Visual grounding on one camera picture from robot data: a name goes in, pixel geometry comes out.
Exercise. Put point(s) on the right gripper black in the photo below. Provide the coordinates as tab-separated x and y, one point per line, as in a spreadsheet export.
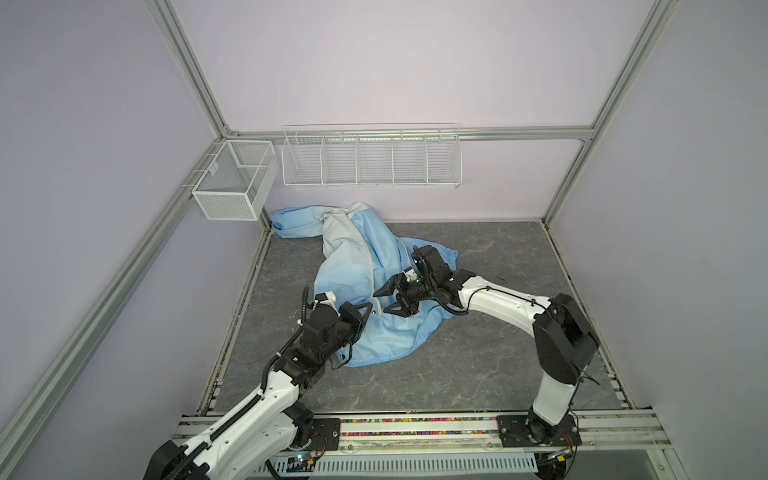
396	282

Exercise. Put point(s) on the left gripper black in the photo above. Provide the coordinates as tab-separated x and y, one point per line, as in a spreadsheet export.
351	314

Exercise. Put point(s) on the light blue jacket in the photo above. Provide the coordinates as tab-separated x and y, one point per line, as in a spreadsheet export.
361	254

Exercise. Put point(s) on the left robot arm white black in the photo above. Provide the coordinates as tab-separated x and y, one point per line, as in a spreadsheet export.
270	419

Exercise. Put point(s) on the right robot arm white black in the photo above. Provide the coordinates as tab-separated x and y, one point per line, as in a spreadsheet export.
564	339

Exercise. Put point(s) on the small green circuit board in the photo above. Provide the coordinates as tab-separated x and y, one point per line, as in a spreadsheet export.
300	464

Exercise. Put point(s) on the white mesh box basket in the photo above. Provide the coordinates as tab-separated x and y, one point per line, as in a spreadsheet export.
236	182

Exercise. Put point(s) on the white vent grille strip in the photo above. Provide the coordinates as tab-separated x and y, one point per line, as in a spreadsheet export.
402	466

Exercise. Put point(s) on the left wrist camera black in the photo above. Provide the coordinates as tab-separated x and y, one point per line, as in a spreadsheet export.
308	304

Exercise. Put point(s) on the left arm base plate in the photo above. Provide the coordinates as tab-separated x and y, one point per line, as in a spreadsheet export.
321	434

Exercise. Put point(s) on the white wire shelf basket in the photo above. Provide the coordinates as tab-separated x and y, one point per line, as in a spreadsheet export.
384	155

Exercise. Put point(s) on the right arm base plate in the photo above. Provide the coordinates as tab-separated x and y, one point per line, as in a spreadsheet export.
522	430

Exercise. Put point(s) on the aluminium mounting rail front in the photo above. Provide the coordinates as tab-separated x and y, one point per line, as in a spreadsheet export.
387	433

